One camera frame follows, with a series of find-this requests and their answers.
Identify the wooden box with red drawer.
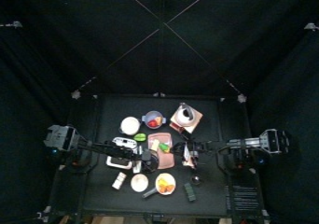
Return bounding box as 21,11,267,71
169,102,204,134

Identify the pink tray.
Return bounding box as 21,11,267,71
147,132,176,170

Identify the green toy corn cob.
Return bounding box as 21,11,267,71
159,142,172,153

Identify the dark green sponge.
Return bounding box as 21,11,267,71
183,182,197,203

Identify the white round plate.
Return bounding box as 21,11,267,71
119,116,141,136
129,173,149,193

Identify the green toy lime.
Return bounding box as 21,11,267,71
132,133,148,143

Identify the white kettle with grey handle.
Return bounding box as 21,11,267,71
175,103,197,127

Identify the plate with orange fruit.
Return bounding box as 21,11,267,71
140,172,179,199

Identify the orange toy carrot slice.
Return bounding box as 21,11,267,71
159,184,176,194

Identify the white wooden block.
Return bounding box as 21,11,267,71
111,172,128,190

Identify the blue-grey bowl with handles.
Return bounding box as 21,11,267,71
140,110,168,130

